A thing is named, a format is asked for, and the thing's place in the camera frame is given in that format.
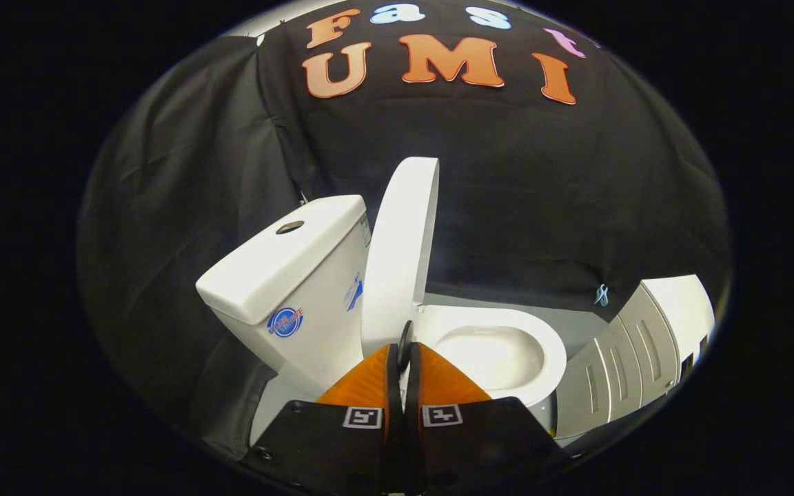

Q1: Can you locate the black round lid handle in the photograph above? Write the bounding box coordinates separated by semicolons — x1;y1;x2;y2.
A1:
398;320;414;373

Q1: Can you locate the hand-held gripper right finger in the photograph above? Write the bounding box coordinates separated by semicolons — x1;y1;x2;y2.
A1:
404;341;573;495

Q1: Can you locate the grey white panelled cabinet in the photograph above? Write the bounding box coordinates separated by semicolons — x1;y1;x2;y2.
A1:
554;274;716;440

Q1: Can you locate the white toilet tank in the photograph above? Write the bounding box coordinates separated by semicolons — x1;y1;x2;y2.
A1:
196;195;372;397

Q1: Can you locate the black backdrop cloth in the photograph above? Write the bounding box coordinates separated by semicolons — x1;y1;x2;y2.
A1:
77;0;732;462

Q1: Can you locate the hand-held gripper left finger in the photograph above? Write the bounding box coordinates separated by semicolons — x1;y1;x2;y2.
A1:
249;343;403;495

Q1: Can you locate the white toilet bowl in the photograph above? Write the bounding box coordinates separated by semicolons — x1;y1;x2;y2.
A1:
249;305;568;445

